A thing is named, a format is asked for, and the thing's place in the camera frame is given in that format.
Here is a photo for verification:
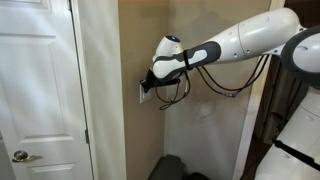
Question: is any white door frame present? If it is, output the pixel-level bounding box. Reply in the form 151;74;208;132
68;0;128;180

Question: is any white panel door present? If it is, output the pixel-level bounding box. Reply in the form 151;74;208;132
0;0;95;180

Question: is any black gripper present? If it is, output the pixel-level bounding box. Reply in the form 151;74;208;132
139;68;182;94

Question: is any black looped gripper cable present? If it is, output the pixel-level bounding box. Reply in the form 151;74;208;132
154;70;192;111

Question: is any brass door lever handle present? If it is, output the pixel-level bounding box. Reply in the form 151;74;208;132
11;149;43;164

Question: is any black strap on robot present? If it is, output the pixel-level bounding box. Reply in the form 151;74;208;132
272;139;320;172

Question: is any dark bin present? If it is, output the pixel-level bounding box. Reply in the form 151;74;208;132
148;154;186;180

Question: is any white light switch plate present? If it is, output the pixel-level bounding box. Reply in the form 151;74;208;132
139;83;153;104

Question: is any black round bin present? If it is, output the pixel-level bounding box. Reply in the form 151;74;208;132
185;171;211;180

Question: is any black long arm cable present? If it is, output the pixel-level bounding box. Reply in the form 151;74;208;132
201;54;271;93
195;54;266;98

